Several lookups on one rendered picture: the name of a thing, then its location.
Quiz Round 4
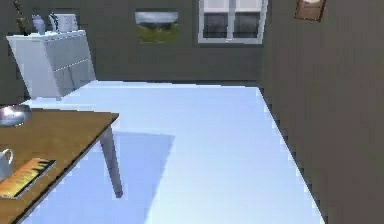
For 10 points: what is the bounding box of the brown wooden table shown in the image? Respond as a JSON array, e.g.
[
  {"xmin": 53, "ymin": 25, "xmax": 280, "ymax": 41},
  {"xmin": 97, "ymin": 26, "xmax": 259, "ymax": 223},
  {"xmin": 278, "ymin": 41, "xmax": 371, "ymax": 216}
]
[{"xmin": 0, "ymin": 107, "xmax": 124, "ymax": 224}]

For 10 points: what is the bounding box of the silver metal bowl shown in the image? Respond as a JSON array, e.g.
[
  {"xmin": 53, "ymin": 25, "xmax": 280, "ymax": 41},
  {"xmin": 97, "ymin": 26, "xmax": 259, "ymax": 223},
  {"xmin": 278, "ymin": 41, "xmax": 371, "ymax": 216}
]
[{"xmin": 0, "ymin": 104, "xmax": 33, "ymax": 128}]

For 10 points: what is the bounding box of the white framed window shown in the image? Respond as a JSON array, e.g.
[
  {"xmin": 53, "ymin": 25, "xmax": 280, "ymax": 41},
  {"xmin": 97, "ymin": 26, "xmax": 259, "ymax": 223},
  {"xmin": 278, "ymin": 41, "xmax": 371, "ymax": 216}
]
[{"xmin": 197, "ymin": 0, "xmax": 269, "ymax": 45}]

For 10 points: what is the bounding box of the dark house plant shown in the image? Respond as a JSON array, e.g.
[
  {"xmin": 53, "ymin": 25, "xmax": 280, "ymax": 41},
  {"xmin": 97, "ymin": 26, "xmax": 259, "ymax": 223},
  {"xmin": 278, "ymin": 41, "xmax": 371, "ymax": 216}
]
[{"xmin": 13, "ymin": 0, "xmax": 31, "ymax": 36}]

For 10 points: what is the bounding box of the white cup with handle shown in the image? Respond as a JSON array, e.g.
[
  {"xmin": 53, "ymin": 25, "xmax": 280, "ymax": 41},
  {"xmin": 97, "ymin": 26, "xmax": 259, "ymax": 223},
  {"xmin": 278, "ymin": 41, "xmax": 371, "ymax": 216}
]
[{"xmin": 0, "ymin": 148, "xmax": 15, "ymax": 182}]

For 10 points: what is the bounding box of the framed landscape picture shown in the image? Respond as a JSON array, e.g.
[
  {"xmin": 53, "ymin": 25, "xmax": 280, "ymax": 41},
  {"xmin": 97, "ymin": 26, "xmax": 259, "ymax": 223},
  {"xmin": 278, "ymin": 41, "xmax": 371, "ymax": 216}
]
[{"xmin": 134, "ymin": 11, "xmax": 180, "ymax": 44}]

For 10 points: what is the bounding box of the white kettle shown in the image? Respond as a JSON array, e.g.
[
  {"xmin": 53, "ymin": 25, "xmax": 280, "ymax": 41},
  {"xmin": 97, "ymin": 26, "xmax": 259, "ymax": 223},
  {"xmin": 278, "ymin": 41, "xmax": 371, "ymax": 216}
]
[{"xmin": 49, "ymin": 13, "xmax": 79, "ymax": 33}]

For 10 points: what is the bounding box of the orange and black book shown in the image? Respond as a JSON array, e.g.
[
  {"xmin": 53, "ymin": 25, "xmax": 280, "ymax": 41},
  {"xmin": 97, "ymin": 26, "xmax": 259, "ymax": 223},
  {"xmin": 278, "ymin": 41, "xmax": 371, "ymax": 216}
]
[{"xmin": 0, "ymin": 157, "xmax": 57, "ymax": 200}]

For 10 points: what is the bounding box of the brown framed picture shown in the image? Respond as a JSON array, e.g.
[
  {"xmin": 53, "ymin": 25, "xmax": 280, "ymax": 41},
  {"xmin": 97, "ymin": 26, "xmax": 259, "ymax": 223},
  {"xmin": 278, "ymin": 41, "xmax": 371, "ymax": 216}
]
[{"xmin": 294, "ymin": 0, "xmax": 327, "ymax": 23}]

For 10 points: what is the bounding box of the white chest of drawers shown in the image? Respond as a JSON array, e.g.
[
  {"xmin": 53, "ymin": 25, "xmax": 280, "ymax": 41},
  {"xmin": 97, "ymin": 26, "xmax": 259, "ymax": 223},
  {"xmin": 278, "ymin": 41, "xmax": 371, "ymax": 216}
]
[{"xmin": 5, "ymin": 29, "xmax": 98, "ymax": 100}]

